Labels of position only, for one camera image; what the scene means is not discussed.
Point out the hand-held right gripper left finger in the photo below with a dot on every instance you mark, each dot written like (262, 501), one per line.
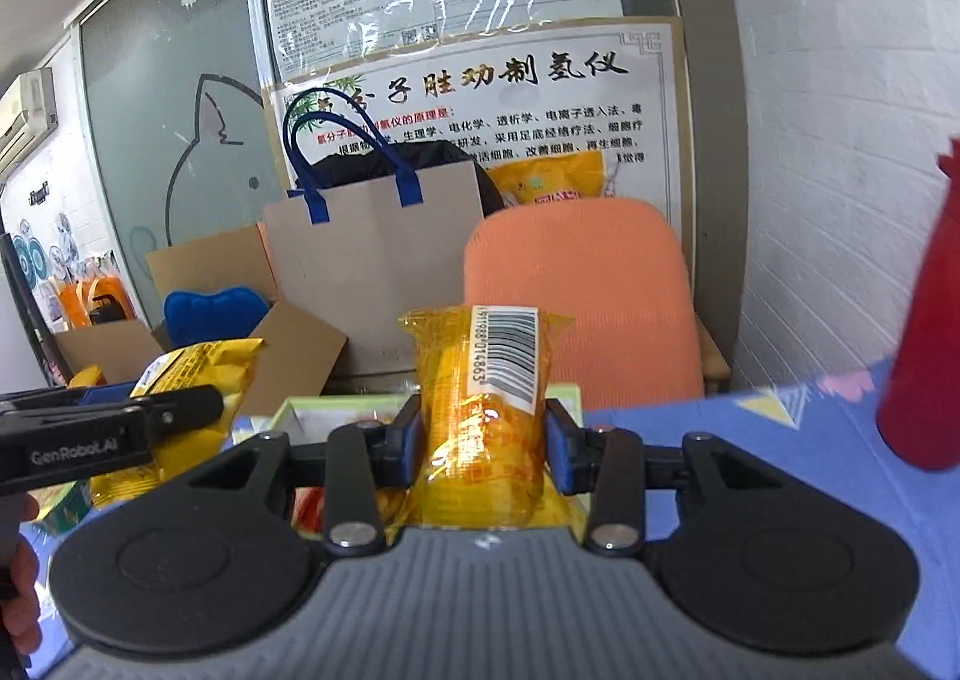
(409, 440)

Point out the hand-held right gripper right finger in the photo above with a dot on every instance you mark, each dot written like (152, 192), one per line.
(559, 447)

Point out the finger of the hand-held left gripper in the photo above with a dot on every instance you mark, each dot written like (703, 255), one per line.
(187, 406)

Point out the light green cardboard box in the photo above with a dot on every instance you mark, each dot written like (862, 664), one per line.
(576, 425)

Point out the yellow snack packet blue label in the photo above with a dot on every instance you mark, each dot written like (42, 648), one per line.
(195, 373)

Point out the yellow packet with barcode sticker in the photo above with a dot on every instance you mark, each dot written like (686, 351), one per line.
(480, 440)

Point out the person's left hand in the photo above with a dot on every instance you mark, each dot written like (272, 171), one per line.
(22, 597)

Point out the open cardboard box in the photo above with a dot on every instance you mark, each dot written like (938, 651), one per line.
(300, 343)

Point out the orange bag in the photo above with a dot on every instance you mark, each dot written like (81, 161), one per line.
(82, 301)

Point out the orange chair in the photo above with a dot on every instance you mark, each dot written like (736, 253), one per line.
(585, 290)

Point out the blue white decorative plates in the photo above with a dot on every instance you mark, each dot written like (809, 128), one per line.
(30, 260)

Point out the blue printed tablecloth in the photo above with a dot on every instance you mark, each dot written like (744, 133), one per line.
(787, 425)

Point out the yellow plastic bag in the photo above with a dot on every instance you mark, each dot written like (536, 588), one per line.
(555, 181)

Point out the white air conditioner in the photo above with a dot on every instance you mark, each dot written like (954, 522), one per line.
(26, 118)

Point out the red thermos jug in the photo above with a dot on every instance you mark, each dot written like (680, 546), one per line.
(926, 350)

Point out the wall poster board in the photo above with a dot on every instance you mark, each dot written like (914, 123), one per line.
(570, 103)

